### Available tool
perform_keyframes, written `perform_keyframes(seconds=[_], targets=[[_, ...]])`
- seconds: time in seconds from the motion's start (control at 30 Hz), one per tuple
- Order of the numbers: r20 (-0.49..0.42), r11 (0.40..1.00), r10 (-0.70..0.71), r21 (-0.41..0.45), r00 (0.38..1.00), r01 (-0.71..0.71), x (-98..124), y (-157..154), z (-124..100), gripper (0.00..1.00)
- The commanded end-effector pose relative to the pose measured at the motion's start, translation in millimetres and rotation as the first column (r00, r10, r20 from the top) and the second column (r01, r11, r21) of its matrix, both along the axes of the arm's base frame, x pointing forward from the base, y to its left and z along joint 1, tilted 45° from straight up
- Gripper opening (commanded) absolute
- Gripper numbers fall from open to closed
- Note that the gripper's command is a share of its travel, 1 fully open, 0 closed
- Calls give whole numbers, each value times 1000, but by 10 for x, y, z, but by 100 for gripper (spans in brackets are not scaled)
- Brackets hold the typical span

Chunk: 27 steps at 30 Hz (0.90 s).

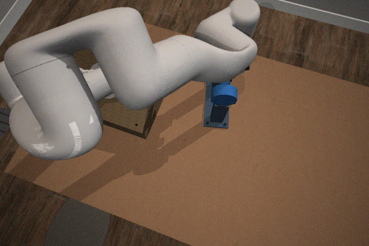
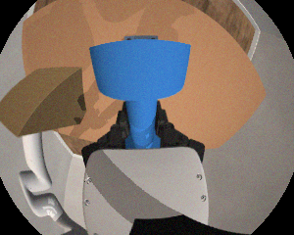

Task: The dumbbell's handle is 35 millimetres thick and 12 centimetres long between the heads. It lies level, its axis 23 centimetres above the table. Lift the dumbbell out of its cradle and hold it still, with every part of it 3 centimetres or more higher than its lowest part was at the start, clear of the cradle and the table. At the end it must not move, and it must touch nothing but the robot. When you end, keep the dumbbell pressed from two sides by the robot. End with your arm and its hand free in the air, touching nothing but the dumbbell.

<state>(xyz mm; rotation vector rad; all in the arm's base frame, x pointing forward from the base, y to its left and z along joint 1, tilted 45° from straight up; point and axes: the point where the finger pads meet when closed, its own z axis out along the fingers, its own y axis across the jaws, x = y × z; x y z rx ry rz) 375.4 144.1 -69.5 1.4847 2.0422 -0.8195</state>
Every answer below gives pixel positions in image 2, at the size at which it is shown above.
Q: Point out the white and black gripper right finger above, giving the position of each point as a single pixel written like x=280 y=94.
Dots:
x=169 y=135

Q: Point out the blue dumbbell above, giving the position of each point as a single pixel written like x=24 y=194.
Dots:
x=140 y=72

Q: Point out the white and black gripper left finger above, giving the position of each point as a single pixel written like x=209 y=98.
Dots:
x=114 y=139

